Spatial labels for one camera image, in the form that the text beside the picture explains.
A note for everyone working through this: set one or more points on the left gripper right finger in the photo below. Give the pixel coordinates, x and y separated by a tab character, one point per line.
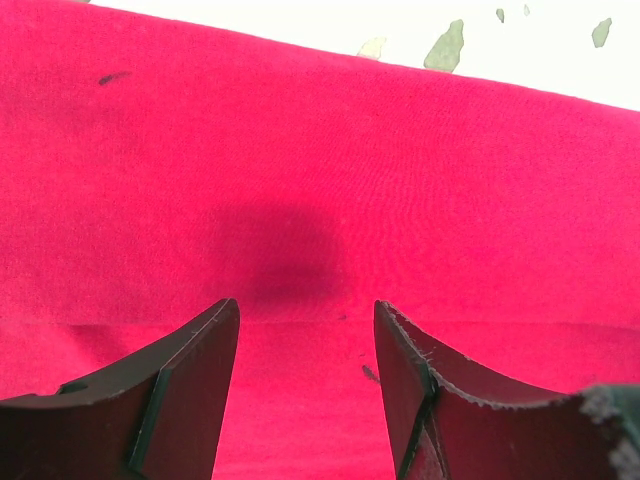
449	417

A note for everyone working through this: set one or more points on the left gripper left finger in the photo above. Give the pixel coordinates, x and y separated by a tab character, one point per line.
155	414

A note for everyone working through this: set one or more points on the crimson pink t shirt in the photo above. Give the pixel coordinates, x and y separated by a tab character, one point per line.
150	168

